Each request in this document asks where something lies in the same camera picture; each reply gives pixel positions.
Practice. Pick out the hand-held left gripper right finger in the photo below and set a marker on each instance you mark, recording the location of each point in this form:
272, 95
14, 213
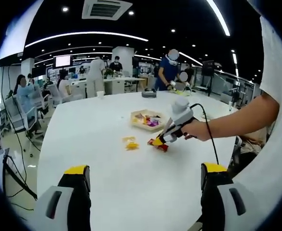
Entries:
214, 192

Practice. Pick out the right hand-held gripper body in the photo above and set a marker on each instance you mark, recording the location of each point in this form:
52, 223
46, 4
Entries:
181, 115

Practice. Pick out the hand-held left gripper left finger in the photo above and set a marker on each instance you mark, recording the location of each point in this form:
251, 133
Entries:
76, 192

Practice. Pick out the red snack bar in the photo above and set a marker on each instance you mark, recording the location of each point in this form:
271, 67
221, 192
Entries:
158, 144

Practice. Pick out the purple snack packet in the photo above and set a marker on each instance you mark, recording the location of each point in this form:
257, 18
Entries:
152, 123

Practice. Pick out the cream hexagonal container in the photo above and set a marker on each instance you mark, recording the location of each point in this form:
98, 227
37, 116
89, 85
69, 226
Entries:
140, 126

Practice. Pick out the person's right hand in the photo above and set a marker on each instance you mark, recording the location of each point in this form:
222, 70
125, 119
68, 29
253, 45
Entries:
198, 130

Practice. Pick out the grey headset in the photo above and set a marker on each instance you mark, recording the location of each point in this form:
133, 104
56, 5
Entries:
149, 93

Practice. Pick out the black standing display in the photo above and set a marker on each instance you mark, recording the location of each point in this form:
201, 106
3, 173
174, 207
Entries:
208, 67

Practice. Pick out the black tripod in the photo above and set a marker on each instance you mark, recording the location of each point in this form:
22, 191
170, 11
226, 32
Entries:
20, 181

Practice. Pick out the long white table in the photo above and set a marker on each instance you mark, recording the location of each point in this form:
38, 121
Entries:
118, 85

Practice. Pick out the person's white shirt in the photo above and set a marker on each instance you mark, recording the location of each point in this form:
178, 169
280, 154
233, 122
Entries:
275, 156

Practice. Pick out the white paper cup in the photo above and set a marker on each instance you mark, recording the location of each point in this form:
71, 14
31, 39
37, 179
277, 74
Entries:
100, 94

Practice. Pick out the green potted plant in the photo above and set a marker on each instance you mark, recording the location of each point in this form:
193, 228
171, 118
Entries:
108, 72

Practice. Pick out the white mesh office chair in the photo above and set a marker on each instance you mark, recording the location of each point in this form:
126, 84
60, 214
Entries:
55, 92

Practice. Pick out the long ceiling light strip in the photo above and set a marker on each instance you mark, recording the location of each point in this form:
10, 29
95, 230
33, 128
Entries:
219, 16

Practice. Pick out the curved ceiling light strip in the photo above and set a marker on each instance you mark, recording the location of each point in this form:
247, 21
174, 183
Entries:
88, 33

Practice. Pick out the small display screen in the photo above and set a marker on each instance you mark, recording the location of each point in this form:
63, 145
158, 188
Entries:
62, 61

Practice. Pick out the ceiling air vent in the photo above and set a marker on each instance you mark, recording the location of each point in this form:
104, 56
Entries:
106, 9

